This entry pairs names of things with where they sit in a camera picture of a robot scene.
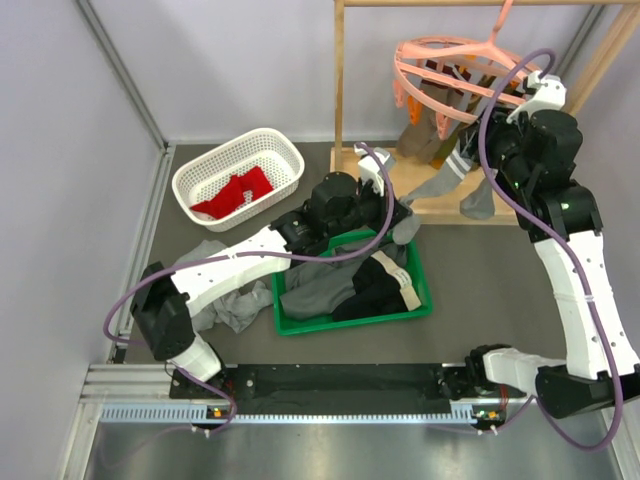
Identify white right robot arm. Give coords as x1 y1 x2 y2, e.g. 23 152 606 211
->
460 107 639 419

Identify beige sock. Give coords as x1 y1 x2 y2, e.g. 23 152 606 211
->
396 80 462 163

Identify olive green socks pair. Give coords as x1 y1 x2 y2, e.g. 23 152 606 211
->
434 74 496 169

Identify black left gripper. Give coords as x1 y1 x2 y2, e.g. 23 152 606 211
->
326 176 412 239

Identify white perforated plastic basket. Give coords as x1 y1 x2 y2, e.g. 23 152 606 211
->
172 128 305 233

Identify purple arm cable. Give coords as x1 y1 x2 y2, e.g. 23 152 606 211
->
102 141 396 441
474 47 626 453

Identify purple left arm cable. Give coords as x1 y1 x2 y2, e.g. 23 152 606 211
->
102 141 396 441

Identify grey striped sock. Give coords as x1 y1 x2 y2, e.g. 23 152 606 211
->
460 178 495 220
392 146 472 245

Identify pink round clip hanger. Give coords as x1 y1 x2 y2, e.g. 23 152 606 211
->
392 1 521 124

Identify green plastic tray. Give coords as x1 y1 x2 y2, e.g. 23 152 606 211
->
272 240 433 336

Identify grey crumpled cloth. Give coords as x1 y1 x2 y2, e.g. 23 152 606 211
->
174 240 273 334

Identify black socks with label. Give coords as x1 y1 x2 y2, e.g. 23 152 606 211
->
331 250 422 322

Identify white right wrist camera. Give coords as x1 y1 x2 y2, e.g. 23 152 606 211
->
506 70 567 124

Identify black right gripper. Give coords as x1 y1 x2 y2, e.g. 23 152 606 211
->
456 102 531 192

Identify red sock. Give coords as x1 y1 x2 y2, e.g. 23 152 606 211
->
190 175 245 220
240 166 274 200

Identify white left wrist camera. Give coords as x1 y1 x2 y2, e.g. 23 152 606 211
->
353 145 396 196

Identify grey clothes in tray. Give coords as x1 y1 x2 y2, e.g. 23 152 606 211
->
280 240 408 321

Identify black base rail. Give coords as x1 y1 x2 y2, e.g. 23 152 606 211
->
169 361 471 415

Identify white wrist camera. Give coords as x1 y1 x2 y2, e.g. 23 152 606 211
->
353 145 396 196
506 70 567 124

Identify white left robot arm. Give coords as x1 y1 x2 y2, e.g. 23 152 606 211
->
130 172 411 397

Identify pink clothes clip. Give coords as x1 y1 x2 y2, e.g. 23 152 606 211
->
435 112 452 140

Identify wooden hanger rack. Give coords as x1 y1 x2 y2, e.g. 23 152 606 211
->
330 1 639 226

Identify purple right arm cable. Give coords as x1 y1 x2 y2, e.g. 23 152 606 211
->
474 47 626 453

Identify orange clothes clip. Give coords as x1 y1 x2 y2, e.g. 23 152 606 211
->
407 96 423 125

